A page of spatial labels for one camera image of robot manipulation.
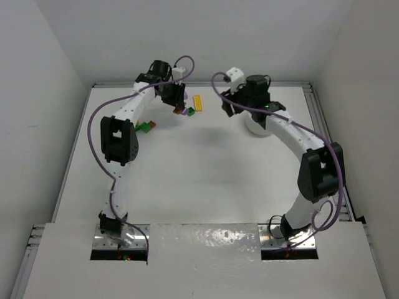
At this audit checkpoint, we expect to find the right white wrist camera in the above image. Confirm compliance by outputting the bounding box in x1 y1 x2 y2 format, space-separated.
225 67 246 89

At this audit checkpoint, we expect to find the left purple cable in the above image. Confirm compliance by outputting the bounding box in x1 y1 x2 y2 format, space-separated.
87 55 196 259

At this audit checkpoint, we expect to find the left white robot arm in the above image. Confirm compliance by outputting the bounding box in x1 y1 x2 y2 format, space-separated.
99 60 187 237

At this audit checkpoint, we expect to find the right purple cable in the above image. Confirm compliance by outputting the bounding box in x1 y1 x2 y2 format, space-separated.
211 72 345 252

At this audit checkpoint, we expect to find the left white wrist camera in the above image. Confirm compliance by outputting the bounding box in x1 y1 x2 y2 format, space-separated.
171 67 187 81

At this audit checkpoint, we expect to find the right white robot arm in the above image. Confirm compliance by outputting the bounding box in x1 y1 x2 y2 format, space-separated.
219 67 345 240

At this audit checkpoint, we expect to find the white round divided container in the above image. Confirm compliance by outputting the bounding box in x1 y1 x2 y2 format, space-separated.
244 112 271 138

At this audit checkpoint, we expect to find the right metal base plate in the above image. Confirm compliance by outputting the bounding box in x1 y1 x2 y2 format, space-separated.
258 223 318 250

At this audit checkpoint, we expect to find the metal base plate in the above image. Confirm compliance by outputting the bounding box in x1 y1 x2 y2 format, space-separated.
92 225 150 250
258 223 318 250

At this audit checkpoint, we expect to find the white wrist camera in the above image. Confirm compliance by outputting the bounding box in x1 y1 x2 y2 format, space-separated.
171 67 187 81
225 67 246 89

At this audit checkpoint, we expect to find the purple cable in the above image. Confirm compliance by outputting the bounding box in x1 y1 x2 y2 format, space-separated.
211 72 345 252
87 55 196 259

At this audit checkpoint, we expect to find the brown and purple lego stack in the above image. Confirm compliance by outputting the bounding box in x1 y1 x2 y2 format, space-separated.
173 107 194 116

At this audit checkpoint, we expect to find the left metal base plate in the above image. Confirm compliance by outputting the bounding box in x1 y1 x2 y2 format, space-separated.
92 225 150 250

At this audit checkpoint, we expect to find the dark green lego brick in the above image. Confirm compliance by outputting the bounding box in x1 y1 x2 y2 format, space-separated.
187 108 195 116

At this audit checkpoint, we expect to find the yellow long lego brick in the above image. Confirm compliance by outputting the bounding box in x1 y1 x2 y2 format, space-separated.
193 95 203 112

